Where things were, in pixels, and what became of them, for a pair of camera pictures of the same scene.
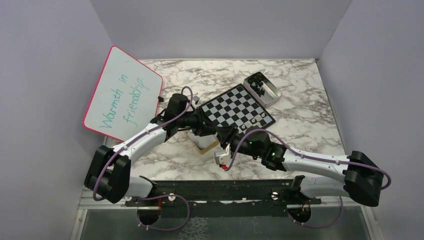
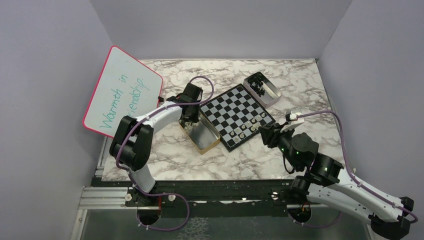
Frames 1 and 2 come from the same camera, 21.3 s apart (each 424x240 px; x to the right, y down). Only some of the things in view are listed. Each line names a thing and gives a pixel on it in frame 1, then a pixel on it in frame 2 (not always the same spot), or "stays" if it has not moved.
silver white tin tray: x=264 y=92 stays
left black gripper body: x=199 y=130 → x=193 y=117
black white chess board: x=237 y=107 stays
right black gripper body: x=233 y=133 → x=278 y=136
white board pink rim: x=125 y=100 stays
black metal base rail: x=224 y=193 stays
